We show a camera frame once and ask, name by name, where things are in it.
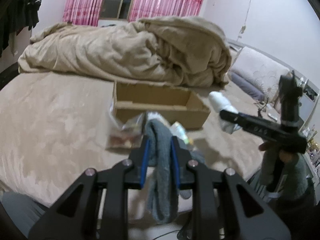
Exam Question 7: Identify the clear snack bag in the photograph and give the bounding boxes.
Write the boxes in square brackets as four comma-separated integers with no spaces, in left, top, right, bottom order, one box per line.
[107,103,145,150]

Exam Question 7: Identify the bear tissue pack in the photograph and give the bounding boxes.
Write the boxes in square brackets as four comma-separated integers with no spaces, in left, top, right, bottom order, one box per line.
[169,121,193,145]

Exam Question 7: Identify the grey sock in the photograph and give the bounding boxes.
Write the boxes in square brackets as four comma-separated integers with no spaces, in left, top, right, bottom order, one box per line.
[145,119,178,224]

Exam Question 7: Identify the white sock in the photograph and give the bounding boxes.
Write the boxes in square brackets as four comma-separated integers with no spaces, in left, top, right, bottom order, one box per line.
[208,91,241,134]

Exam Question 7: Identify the right hand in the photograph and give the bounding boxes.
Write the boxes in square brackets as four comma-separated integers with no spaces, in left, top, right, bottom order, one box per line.
[259,141,299,164]

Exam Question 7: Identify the grey pillow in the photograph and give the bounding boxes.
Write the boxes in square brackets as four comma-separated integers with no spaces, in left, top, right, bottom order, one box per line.
[228,72,265,101]

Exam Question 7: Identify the white bed headboard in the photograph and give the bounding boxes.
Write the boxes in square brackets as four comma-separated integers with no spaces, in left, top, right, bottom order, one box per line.
[227,38,319,129]

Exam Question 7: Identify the cardboard box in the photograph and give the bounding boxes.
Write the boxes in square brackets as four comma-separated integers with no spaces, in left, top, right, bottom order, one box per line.
[112,82,210,130]

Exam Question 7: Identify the white embroidered pillow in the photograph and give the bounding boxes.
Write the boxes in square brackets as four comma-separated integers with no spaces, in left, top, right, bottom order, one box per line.
[228,47,290,101]

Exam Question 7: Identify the beige blanket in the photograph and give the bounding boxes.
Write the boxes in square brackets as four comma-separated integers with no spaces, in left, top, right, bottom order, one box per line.
[18,16,232,88]

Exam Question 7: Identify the left pink curtain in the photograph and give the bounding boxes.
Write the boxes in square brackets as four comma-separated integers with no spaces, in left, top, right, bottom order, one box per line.
[62,0,103,27]

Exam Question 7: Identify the black hanging clothes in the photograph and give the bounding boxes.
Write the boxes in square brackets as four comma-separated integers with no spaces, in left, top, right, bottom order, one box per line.
[1,0,42,56]

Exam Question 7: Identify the black cable on bed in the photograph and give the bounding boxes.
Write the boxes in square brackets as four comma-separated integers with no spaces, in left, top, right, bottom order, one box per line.
[254,97,272,117]

